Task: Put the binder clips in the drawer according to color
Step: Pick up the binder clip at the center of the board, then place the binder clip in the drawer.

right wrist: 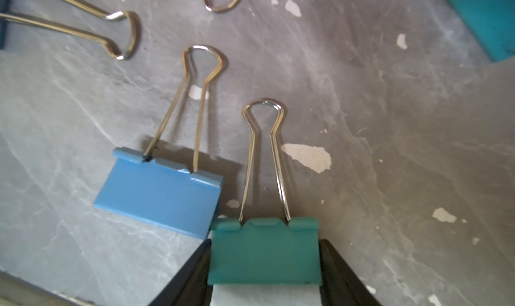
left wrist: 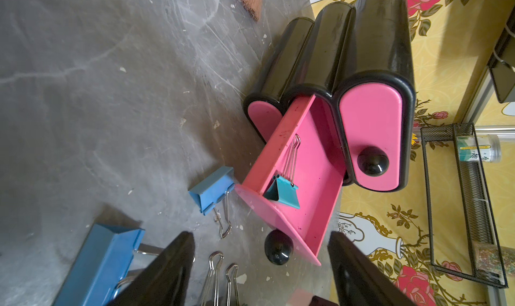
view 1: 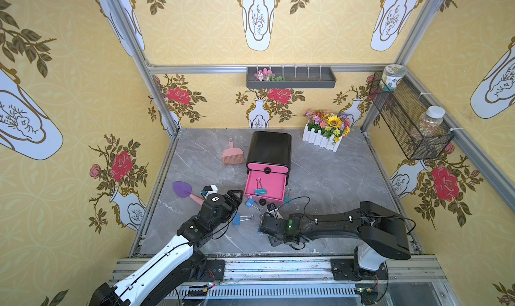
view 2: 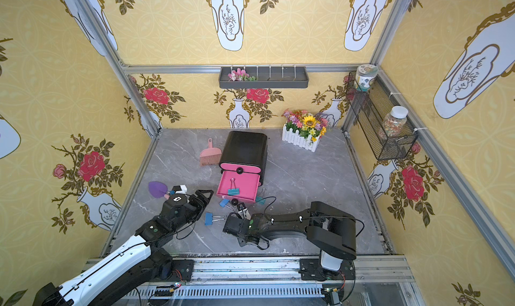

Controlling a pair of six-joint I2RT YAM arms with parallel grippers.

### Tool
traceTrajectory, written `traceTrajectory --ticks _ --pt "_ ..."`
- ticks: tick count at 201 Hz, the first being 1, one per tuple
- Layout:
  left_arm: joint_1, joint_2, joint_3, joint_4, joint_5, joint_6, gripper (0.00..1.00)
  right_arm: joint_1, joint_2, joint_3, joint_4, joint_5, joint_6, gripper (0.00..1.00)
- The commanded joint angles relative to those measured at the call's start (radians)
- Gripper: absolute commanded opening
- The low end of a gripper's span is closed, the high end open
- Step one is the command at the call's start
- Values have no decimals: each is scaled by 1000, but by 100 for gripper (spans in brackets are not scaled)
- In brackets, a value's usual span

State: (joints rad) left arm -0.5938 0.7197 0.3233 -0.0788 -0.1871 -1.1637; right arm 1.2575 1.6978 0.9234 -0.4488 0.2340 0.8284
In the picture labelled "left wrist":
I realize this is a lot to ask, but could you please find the jar of colorful sprinkles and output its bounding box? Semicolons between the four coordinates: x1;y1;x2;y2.
473;242;514;277

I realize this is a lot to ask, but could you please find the blue binder clip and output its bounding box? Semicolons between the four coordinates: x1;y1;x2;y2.
54;224;163;305
189;166;236;239

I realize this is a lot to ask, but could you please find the black wire wall basket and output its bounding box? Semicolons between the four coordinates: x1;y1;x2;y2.
421;123;508;289

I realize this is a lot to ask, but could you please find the grey wall shelf tray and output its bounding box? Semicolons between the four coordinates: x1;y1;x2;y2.
488;9;515;103

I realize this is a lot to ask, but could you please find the black drawer cabinet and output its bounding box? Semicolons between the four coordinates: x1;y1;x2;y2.
244;0;416;192

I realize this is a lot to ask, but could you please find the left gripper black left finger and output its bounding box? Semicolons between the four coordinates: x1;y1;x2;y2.
109;232;195;305

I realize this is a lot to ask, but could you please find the pink bottom drawer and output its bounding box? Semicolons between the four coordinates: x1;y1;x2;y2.
247;101;283;142

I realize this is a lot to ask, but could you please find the teal binder clip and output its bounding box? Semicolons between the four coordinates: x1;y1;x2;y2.
264;134;301;209
199;251;225;306

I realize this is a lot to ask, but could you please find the pink top drawer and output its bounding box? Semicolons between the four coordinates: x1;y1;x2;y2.
339;83;402;191

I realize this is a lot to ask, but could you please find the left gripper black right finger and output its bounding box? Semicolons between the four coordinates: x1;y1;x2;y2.
327;232;414;306

